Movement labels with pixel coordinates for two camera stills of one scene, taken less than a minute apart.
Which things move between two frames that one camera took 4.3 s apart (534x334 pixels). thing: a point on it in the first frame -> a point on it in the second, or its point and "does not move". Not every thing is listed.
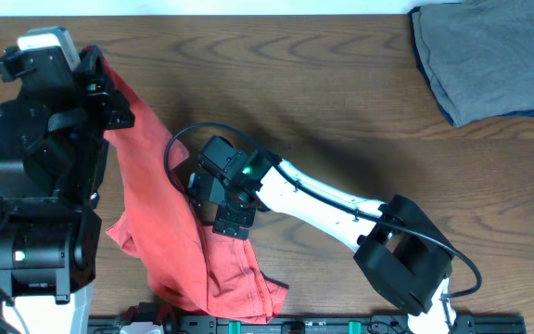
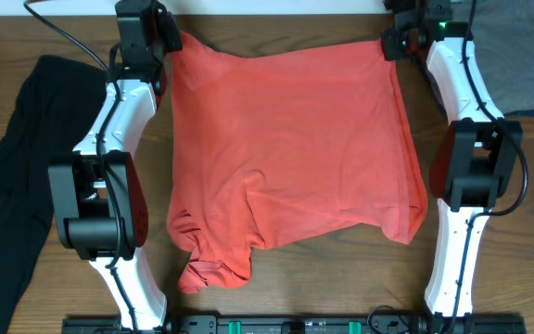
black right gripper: [225, 213] -> [391, 53]
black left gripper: [110, 98] -> [164, 81]
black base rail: [382, 324] does not move
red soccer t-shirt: [160, 218] -> [273, 146]
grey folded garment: [489, 58] does not move
